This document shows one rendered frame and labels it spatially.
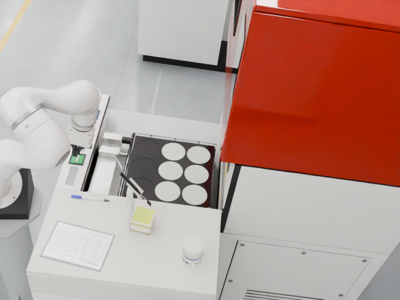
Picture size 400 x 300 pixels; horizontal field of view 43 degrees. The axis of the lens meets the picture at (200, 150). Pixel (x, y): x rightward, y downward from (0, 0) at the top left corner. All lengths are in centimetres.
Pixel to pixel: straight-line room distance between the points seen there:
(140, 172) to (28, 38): 247
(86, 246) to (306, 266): 94
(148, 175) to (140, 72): 199
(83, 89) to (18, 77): 257
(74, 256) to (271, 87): 85
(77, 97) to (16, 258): 108
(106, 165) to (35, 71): 199
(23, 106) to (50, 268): 62
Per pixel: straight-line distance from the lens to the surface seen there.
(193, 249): 166
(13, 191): 200
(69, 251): 177
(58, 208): 187
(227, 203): 185
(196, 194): 200
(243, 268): 222
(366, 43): 141
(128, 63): 404
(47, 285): 181
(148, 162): 209
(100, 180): 205
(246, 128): 157
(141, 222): 174
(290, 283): 233
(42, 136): 133
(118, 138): 217
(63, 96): 137
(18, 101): 135
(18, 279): 245
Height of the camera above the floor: 247
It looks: 47 degrees down
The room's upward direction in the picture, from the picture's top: 10 degrees clockwise
